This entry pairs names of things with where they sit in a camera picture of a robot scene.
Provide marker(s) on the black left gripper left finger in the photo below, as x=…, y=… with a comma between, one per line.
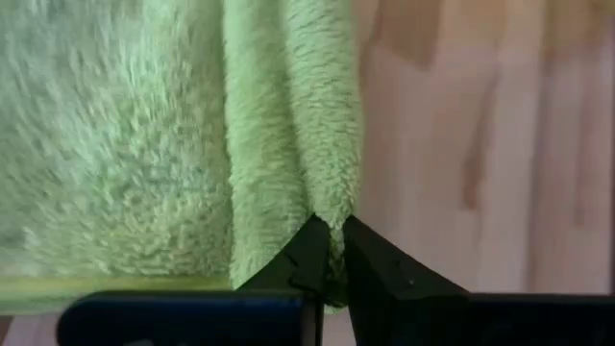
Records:
x=192, y=317

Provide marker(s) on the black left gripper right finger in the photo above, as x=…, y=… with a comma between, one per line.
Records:
x=432, y=317

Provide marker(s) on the green microfiber towel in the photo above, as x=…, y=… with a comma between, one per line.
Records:
x=120, y=144

